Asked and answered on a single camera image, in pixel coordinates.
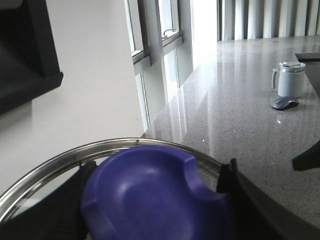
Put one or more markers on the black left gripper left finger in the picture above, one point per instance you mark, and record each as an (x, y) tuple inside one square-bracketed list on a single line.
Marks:
[(56, 217)]

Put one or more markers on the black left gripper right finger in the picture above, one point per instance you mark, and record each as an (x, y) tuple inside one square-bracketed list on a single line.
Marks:
[(256, 215)]

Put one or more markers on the grey computer mouse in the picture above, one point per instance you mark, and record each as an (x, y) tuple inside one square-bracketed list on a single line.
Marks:
[(284, 103)]

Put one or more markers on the light blue lidded mug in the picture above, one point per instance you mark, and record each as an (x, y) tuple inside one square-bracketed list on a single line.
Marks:
[(291, 77)]

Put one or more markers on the grey striped curtain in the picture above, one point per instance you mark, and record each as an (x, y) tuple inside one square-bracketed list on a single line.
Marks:
[(256, 19)]

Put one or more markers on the black wall cabinet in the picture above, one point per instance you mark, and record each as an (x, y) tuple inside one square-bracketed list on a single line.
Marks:
[(29, 65)]

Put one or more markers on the grey window frame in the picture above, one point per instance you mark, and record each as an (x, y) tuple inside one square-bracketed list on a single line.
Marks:
[(160, 38)]

